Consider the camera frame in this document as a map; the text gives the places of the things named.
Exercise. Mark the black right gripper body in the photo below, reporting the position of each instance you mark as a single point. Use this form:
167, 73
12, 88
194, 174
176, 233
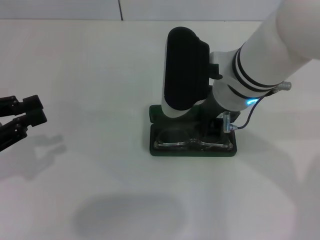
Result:
212, 111

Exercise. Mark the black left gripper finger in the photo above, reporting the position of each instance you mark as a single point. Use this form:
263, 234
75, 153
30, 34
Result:
36, 118
32, 103

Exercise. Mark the green glasses case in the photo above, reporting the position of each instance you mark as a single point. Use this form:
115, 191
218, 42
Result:
192, 153

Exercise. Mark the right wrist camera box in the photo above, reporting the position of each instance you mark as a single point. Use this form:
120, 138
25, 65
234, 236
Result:
187, 72

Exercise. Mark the clear plastic glasses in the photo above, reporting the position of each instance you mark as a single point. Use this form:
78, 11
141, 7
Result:
172, 144

